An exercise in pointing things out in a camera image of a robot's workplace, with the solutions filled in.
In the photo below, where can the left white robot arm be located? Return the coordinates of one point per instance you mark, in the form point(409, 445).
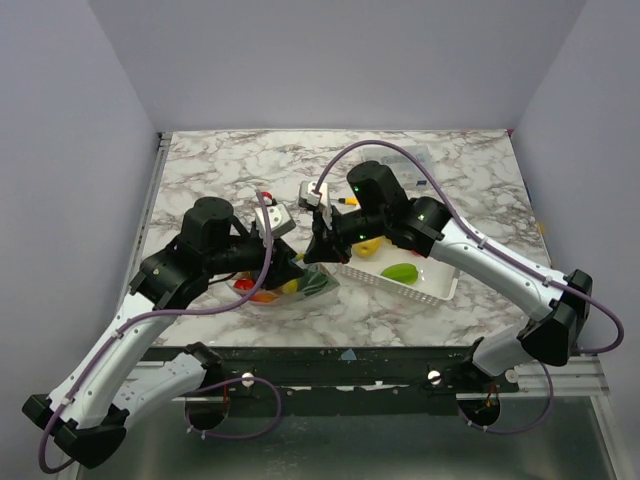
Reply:
point(89, 413)

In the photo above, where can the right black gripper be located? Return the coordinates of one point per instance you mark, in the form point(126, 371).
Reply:
point(327, 238)

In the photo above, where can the clear zip top bag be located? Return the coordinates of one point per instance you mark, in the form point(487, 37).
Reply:
point(296, 299)

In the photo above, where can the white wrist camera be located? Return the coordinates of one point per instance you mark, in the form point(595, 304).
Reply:
point(316, 199)
point(280, 221)

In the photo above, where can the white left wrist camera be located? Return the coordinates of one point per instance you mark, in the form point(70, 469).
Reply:
point(280, 221)

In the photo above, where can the yellow toy lemon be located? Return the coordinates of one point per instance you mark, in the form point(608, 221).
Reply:
point(368, 248)

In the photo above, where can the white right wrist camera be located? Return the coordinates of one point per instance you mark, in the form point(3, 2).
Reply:
point(316, 199)

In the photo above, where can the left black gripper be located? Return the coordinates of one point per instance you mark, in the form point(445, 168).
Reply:
point(283, 268)

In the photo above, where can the white perforated plastic basket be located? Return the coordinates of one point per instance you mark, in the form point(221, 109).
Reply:
point(437, 281)

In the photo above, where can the yellow handled screwdriver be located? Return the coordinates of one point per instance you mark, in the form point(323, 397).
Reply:
point(350, 201)

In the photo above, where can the red toy strawberry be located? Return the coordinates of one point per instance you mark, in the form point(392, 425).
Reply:
point(244, 284)

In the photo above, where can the green toy leafy vegetable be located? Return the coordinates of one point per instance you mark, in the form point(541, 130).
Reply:
point(317, 280)

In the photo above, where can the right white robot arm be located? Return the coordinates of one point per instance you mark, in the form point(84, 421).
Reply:
point(553, 302)

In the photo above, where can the yellow toy banana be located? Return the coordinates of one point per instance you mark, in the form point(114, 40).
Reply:
point(291, 287)

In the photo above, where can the green toy star fruit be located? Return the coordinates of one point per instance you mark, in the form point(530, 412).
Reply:
point(405, 273)

